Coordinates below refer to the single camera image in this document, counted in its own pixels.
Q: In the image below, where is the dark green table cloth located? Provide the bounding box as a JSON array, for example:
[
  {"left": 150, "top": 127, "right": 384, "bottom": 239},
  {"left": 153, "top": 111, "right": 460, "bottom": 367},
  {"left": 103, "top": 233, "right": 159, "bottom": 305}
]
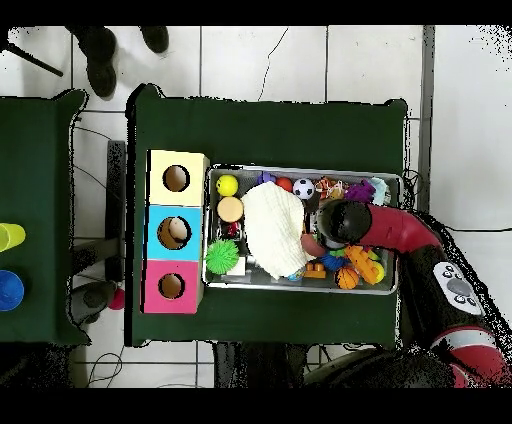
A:
[
  {"left": 124, "top": 83, "right": 409, "bottom": 348},
  {"left": 0, "top": 88, "right": 91, "bottom": 347}
]

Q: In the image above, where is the yellow plastic cup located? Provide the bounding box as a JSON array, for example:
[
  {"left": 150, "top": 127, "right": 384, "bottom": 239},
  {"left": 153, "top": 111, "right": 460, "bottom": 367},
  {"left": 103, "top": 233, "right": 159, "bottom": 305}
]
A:
[{"left": 0, "top": 222, "right": 27, "bottom": 253}]

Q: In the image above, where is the large orange toy brick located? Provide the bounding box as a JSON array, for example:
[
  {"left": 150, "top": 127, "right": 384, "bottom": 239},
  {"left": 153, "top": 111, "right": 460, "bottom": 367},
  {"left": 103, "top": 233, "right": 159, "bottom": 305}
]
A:
[{"left": 344, "top": 244, "right": 381, "bottom": 286}]

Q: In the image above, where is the black tripod leg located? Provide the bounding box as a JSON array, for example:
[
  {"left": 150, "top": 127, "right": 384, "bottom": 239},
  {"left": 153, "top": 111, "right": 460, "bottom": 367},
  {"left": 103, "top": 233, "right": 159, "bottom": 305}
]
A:
[{"left": 0, "top": 39, "right": 64, "bottom": 78}]

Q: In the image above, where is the purple bumpy soft toy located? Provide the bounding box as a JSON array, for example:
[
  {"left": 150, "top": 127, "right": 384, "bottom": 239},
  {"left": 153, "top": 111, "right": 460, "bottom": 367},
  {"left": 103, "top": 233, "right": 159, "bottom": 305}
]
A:
[{"left": 343, "top": 179, "right": 377, "bottom": 204}]

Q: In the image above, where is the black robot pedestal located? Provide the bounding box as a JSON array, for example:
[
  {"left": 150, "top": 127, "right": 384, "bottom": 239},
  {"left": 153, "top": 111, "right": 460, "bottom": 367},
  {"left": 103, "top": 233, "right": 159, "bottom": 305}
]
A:
[{"left": 213, "top": 341, "right": 309, "bottom": 389}]

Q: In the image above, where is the wooden box with three holes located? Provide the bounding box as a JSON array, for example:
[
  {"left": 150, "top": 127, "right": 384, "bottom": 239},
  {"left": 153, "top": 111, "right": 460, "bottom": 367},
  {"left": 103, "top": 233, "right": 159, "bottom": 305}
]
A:
[{"left": 139, "top": 148, "right": 211, "bottom": 315}]

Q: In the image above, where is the yellow smiley ball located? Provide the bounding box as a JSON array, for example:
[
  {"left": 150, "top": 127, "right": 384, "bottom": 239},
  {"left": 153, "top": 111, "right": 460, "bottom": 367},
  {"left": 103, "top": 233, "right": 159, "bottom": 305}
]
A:
[{"left": 215, "top": 174, "right": 240, "bottom": 198}]

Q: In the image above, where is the person's foot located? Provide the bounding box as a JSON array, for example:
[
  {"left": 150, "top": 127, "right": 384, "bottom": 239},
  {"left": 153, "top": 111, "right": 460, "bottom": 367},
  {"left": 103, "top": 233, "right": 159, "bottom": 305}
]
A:
[
  {"left": 138, "top": 25, "right": 170, "bottom": 54},
  {"left": 65, "top": 25, "right": 118, "bottom": 98}
]

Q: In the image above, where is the orange toy basketball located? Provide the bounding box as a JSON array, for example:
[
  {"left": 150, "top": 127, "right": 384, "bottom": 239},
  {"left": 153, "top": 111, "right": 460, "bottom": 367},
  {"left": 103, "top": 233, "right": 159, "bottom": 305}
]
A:
[{"left": 334, "top": 265, "right": 361, "bottom": 291}]

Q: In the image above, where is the mint knitted cloth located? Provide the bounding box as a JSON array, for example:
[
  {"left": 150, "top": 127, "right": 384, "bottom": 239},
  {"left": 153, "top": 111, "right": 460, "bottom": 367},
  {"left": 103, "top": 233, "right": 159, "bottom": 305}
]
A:
[{"left": 367, "top": 176, "right": 391, "bottom": 207}]

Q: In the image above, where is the toy soccer ball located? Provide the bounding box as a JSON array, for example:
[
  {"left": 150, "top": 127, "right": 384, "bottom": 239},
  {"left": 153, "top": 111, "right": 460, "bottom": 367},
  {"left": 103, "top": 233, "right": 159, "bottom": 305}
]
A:
[{"left": 292, "top": 177, "right": 316, "bottom": 201}]

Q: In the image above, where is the red round knob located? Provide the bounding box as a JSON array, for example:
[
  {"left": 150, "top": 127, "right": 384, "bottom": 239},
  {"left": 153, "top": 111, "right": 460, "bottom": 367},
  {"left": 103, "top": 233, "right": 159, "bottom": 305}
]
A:
[{"left": 107, "top": 287, "right": 126, "bottom": 311}]

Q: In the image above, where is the silver mesh bin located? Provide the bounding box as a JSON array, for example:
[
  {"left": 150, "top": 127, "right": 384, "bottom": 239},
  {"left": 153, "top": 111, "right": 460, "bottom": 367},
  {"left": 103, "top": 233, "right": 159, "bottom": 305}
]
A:
[{"left": 201, "top": 163, "right": 403, "bottom": 296}]

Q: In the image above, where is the blue plastic cup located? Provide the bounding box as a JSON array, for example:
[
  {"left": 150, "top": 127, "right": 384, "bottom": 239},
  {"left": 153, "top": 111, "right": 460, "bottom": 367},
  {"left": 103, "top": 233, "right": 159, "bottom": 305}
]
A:
[{"left": 0, "top": 269, "right": 26, "bottom": 312}]

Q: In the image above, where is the large green spiky ball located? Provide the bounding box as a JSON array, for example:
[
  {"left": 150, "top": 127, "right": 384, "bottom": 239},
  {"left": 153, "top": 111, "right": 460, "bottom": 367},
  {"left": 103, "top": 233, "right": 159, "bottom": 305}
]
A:
[{"left": 204, "top": 238, "right": 240, "bottom": 276}]

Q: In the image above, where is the cream knitted cloth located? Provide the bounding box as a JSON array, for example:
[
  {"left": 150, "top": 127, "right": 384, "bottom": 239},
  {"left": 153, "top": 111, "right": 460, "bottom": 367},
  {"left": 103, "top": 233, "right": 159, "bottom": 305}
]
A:
[{"left": 240, "top": 181, "right": 319, "bottom": 280}]

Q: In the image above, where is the toy burger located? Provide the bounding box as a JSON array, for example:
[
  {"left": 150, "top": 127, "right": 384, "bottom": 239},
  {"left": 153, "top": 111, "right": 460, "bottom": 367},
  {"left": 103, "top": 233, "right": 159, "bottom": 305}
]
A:
[{"left": 216, "top": 196, "right": 245, "bottom": 224}]

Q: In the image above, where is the black cable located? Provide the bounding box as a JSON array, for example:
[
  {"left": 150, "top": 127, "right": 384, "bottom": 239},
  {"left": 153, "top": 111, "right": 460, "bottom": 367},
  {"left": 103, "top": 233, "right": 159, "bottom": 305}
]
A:
[
  {"left": 443, "top": 224, "right": 512, "bottom": 234},
  {"left": 85, "top": 345, "right": 125, "bottom": 388}
]

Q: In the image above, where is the black stand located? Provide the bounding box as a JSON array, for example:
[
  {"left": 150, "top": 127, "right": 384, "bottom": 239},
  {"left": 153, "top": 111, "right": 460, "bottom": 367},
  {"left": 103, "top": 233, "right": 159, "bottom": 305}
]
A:
[{"left": 71, "top": 139, "right": 127, "bottom": 283}]

